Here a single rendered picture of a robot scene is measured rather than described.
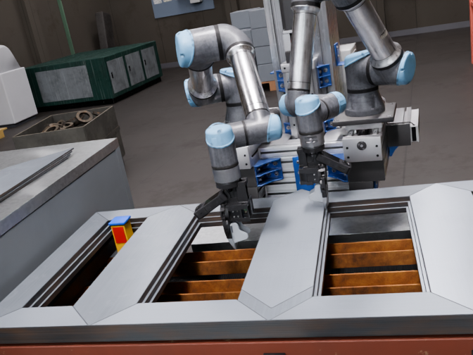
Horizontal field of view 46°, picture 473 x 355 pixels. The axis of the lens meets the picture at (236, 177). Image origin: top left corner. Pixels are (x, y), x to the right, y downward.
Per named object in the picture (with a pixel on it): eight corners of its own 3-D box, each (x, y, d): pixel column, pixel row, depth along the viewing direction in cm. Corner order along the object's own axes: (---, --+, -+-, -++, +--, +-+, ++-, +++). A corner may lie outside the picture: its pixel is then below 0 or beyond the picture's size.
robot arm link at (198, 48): (225, 106, 229) (223, 51, 176) (189, 113, 229) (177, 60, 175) (219, 79, 231) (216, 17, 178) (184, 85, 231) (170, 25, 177)
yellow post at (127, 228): (136, 275, 196) (124, 225, 189) (124, 275, 197) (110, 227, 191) (141, 268, 200) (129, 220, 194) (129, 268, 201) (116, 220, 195)
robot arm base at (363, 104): (347, 108, 222) (345, 84, 219) (386, 105, 217) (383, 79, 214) (342, 118, 209) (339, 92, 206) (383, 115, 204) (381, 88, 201)
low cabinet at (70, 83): (87, 89, 1251) (78, 52, 1225) (165, 79, 1185) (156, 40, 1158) (27, 114, 1063) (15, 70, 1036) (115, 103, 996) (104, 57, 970)
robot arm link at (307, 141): (324, 127, 173) (322, 134, 165) (325, 141, 174) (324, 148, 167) (300, 129, 175) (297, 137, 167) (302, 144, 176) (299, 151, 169)
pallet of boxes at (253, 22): (322, 75, 908) (313, -2, 869) (314, 85, 835) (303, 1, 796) (248, 84, 950) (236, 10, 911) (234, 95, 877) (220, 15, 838)
